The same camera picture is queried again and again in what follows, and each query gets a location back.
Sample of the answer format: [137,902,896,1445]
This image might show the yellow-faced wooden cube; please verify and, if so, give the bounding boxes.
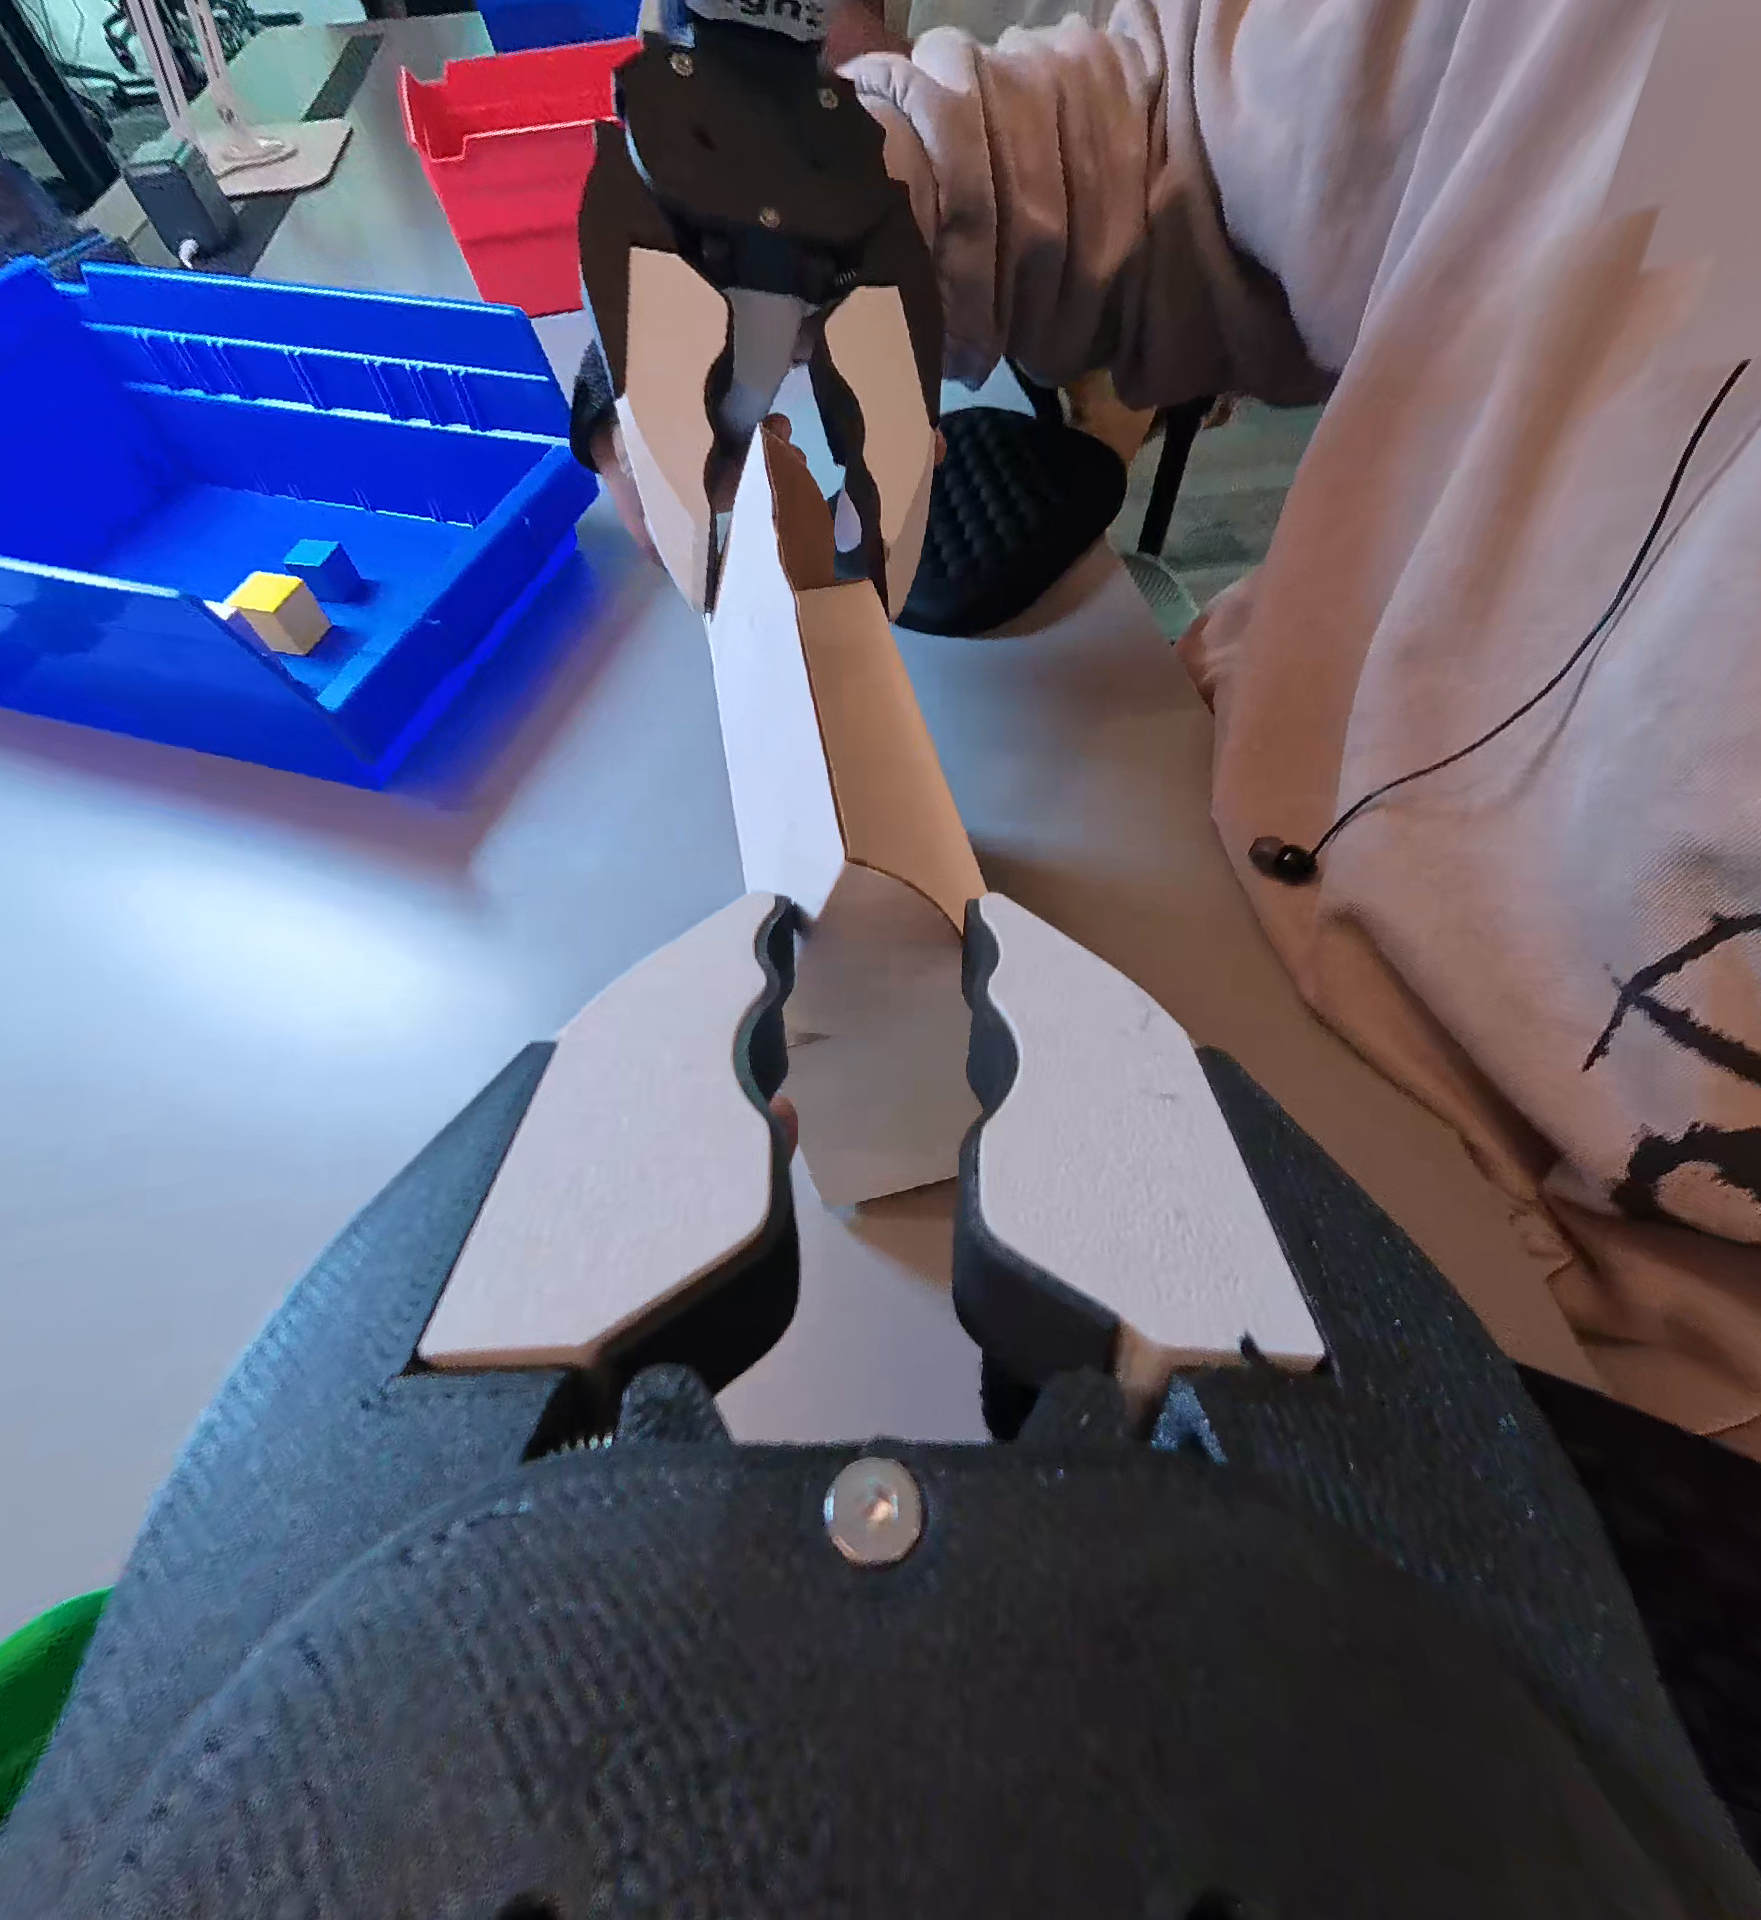
[224,568,328,659]

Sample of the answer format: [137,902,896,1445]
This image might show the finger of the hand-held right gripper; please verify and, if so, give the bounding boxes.
[610,245,739,614]
[813,281,948,630]

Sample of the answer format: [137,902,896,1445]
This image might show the black pants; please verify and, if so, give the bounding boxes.
[1514,1354,1761,1920]

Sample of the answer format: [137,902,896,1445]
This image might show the person in pink sweatshirt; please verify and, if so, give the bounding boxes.
[1172,0,1761,1445]

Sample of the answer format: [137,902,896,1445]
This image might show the person's right hand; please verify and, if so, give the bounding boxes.
[591,418,663,560]

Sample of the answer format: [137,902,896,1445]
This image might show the black earphone cable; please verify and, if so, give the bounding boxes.
[1248,361,1749,883]

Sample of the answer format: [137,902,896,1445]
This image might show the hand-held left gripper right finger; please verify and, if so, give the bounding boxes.
[954,892,1333,1413]

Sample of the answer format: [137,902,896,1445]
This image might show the grey power adapter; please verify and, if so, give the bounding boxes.
[122,141,240,268]

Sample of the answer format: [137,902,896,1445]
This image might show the blue plastic bin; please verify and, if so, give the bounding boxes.
[0,253,603,790]
[477,0,641,50]

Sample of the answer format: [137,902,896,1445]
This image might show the cardboard strip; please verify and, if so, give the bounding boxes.
[697,414,991,1213]

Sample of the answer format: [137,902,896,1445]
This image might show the red plastic bin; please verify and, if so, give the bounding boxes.
[402,34,642,316]

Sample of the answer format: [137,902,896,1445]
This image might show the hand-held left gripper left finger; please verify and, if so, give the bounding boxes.
[411,892,804,1373]

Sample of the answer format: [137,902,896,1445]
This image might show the person's right forearm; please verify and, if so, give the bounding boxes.
[822,0,1358,414]

